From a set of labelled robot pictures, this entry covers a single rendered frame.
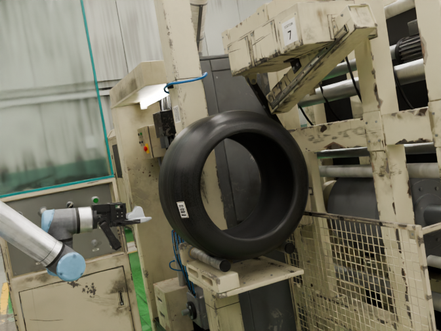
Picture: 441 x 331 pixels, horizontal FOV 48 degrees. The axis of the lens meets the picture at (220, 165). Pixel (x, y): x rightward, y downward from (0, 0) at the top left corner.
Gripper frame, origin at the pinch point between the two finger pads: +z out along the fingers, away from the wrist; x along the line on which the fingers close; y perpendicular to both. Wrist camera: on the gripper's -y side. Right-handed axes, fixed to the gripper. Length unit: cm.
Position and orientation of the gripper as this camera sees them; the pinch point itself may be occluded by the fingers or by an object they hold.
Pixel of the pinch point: (147, 220)
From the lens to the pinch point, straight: 183.3
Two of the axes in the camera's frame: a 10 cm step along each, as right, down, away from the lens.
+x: -3.8, 0.2, 9.2
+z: 9.2, -0.5, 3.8
